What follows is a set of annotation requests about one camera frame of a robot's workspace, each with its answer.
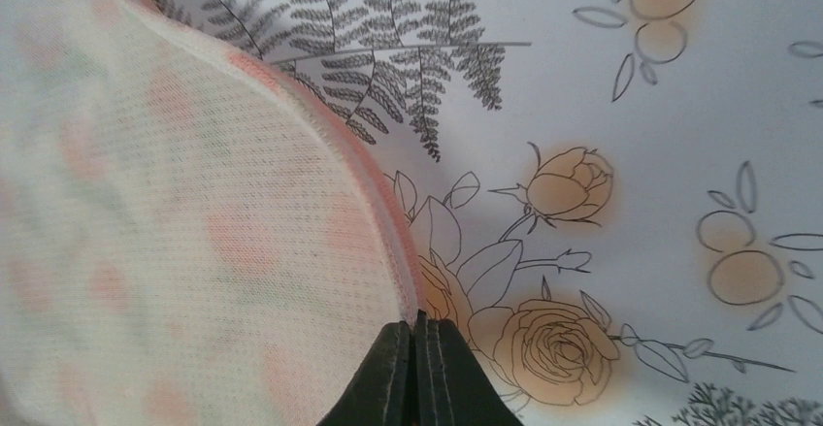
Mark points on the pink mesh laundry bag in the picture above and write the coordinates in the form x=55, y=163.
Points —
x=187, y=236

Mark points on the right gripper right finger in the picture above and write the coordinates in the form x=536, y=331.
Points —
x=448, y=385

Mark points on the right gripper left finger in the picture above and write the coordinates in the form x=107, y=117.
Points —
x=377, y=394

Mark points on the floral table mat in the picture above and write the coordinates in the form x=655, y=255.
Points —
x=622, y=199

